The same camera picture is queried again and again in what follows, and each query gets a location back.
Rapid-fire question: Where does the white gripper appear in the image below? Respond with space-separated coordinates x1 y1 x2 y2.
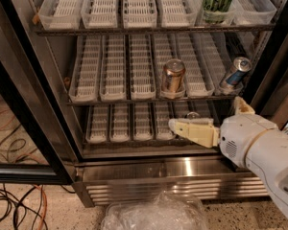
168 96 278 168

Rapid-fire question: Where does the orange soda can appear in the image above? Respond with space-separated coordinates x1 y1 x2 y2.
161 58 185 93

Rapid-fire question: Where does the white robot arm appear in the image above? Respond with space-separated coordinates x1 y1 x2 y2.
168 97 288 218

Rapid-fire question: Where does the blue can bottom shelf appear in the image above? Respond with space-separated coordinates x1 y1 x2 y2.
186 112 201 119

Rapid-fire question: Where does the blue can shelf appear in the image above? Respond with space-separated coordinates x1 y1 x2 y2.
219 57 252 89
186 112 201 119

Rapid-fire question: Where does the right fridge glass door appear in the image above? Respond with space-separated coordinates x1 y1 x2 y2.
244 30 288 129

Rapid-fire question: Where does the blue can middle shelf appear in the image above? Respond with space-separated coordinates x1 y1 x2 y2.
219 57 252 89

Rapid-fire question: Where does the green tall can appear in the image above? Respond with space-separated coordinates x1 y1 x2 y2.
202 0 232 24

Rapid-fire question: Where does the steel fridge bottom grille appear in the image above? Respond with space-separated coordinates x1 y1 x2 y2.
73 155 268 207

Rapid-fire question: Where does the black fridge door left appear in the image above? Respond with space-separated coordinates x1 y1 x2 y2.
0 0 82 185

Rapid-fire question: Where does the clear plastic bag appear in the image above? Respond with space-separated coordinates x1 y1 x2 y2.
101 191 208 230

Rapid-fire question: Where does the bottom wire shelf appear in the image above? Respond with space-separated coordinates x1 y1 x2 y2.
85 102 218 146

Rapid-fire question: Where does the wire shelf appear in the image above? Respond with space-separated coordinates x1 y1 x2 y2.
85 102 218 146
69 33 251 104
31 0 288 36

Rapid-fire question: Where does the middle wire shelf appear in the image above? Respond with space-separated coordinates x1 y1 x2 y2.
69 33 251 104

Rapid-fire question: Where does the orange cable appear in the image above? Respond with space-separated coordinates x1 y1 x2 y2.
32 184 49 230

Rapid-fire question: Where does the top wire shelf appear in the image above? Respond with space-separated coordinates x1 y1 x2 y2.
31 0 288 36

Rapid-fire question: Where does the black cable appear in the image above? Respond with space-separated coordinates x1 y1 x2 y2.
0 183 49 230

